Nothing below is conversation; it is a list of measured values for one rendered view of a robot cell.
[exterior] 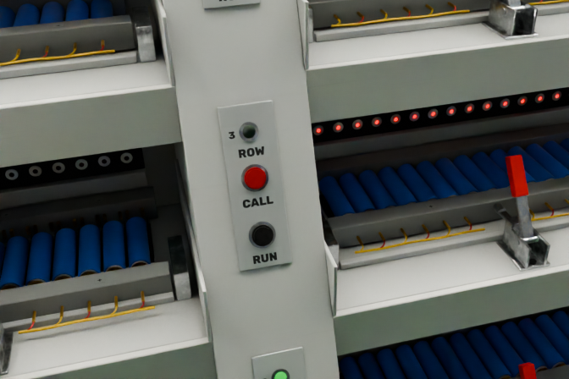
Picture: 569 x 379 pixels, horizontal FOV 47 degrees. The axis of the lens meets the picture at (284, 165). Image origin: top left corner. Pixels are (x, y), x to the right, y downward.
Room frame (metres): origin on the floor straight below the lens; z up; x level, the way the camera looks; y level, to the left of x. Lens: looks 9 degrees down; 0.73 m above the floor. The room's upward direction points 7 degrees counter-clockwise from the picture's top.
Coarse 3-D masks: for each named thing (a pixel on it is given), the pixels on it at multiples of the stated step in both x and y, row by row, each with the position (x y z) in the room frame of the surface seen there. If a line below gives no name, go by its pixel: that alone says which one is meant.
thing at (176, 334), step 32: (0, 192) 0.59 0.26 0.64; (32, 192) 0.59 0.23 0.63; (64, 192) 0.60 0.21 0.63; (96, 192) 0.61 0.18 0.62; (160, 224) 0.60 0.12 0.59; (160, 256) 0.55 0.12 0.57; (192, 256) 0.52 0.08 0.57; (192, 288) 0.51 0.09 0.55; (96, 320) 0.48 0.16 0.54; (128, 320) 0.48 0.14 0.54; (160, 320) 0.48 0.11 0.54; (192, 320) 0.48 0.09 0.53; (32, 352) 0.45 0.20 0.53; (64, 352) 0.45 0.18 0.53; (96, 352) 0.45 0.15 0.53; (128, 352) 0.45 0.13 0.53; (160, 352) 0.45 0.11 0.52; (192, 352) 0.46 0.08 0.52
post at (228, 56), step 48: (192, 0) 0.46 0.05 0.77; (288, 0) 0.47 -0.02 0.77; (192, 48) 0.46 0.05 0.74; (240, 48) 0.47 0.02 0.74; (288, 48) 0.47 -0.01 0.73; (192, 96) 0.46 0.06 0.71; (240, 96) 0.47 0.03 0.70; (288, 96) 0.47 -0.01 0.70; (192, 144) 0.46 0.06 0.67; (288, 144) 0.47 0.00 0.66; (192, 192) 0.46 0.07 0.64; (288, 192) 0.47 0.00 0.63; (240, 288) 0.46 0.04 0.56; (288, 288) 0.47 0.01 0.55; (240, 336) 0.46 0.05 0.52; (288, 336) 0.47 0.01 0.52
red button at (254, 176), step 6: (252, 168) 0.46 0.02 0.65; (258, 168) 0.46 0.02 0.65; (246, 174) 0.46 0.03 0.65; (252, 174) 0.46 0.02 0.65; (258, 174) 0.46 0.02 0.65; (264, 174) 0.46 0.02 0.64; (246, 180) 0.46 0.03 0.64; (252, 180) 0.46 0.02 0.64; (258, 180) 0.46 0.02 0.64; (264, 180) 0.46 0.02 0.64; (252, 186) 0.46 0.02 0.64; (258, 186) 0.46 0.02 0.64
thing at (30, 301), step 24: (168, 264) 0.51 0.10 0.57; (24, 288) 0.49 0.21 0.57; (48, 288) 0.48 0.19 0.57; (72, 288) 0.48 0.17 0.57; (96, 288) 0.48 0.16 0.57; (120, 288) 0.49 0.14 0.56; (144, 288) 0.49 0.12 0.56; (168, 288) 0.50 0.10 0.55; (0, 312) 0.47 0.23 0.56; (24, 312) 0.48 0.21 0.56; (48, 312) 0.48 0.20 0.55; (120, 312) 0.48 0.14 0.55
